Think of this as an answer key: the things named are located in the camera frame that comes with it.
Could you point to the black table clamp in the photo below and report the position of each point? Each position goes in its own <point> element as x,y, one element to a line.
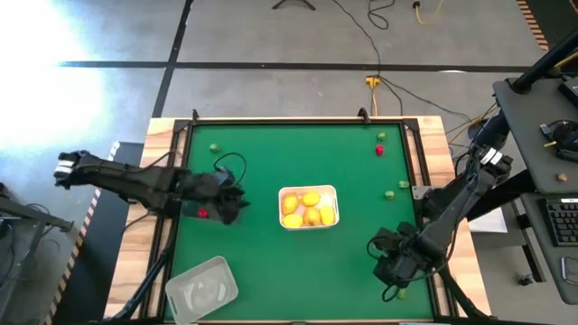
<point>195,115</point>
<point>364,114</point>

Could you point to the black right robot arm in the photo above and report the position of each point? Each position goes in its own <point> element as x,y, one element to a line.
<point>456,212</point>

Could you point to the black floor mat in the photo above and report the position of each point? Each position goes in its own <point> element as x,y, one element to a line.
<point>95,271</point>

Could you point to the small green toy vegetable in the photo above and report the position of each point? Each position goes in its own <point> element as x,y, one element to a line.
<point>214,147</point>
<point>403,183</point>
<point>382,135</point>
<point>389,195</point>
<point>402,294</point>

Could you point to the black keyboard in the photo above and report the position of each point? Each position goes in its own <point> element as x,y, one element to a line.
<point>564,221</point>

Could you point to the small brown object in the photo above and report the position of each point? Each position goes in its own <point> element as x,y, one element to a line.
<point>562,177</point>

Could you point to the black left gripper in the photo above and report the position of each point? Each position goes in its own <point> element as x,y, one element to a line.
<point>232,201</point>

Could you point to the black diagonal support strut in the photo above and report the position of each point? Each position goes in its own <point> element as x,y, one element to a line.
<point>460,295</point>
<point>144,284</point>

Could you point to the black metal pole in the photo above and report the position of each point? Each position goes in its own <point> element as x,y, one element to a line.
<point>542,65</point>

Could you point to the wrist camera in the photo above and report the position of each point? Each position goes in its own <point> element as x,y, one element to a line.
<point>388,239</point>
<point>223,177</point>

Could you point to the green table mat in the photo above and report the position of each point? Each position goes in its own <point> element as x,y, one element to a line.
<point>293,271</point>

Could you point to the black metal stand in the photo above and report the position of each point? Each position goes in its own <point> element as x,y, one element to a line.
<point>36,216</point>

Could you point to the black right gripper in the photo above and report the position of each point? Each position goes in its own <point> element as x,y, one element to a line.
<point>395,273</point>

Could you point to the yellow power plug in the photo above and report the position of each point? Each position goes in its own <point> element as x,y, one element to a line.
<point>373,82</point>

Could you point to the black headset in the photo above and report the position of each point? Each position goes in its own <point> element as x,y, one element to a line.
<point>566,137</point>

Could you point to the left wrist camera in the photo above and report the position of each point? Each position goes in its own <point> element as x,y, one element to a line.
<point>223,177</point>

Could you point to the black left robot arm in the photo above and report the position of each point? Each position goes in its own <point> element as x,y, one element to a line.
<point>135,182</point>

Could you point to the white plastic basket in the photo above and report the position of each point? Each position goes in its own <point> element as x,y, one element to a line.
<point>332,192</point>

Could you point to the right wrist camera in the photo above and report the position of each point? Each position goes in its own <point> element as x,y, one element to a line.
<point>388,239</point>

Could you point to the black metal table frame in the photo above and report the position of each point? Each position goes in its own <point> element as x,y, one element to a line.
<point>293,122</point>

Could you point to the wooden table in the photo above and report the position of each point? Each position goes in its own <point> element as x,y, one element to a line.
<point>433,135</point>

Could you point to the clear plastic basket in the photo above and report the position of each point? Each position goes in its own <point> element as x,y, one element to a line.
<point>201,289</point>

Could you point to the grey side desk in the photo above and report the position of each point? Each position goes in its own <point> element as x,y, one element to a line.
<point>524,135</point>
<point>542,271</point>

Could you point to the black tripod legs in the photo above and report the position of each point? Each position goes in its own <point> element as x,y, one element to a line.
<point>293,2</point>

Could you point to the yellow lemon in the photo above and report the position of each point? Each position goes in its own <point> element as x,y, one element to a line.
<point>290,204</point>
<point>310,198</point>
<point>327,215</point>
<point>292,220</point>
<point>311,216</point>

